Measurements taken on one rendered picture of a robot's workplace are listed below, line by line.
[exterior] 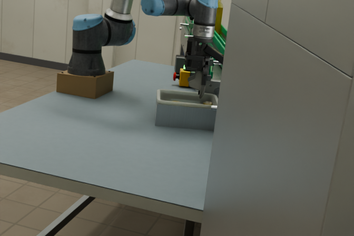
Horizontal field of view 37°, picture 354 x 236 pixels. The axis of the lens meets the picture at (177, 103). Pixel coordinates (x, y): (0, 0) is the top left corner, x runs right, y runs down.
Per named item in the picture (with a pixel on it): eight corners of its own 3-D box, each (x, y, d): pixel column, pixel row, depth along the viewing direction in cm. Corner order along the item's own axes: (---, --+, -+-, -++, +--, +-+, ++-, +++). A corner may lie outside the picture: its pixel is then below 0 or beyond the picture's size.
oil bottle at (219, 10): (218, 39, 310) (225, -10, 302) (209, 38, 309) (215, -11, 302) (217, 38, 315) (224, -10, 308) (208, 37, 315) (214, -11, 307)
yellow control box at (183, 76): (194, 88, 242) (196, 72, 240) (177, 87, 242) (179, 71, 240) (193, 85, 249) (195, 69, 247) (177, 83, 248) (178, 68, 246)
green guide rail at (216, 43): (231, 80, 204) (234, 60, 202) (228, 80, 204) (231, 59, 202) (196, 23, 372) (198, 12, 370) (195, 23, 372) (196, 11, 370)
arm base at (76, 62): (60, 73, 209) (61, 48, 207) (76, 68, 224) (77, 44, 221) (97, 77, 206) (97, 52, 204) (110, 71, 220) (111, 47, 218)
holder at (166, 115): (233, 133, 185) (236, 111, 183) (155, 125, 184) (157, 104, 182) (226, 118, 202) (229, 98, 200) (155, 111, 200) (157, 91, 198)
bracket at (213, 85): (228, 100, 201) (230, 82, 200) (204, 98, 201) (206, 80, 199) (227, 98, 205) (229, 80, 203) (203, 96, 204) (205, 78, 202)
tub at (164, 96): (218, 130, 185) (222, 106, 182) (154, 124, 183) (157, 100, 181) (213, 115, 202) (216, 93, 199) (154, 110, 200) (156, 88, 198)
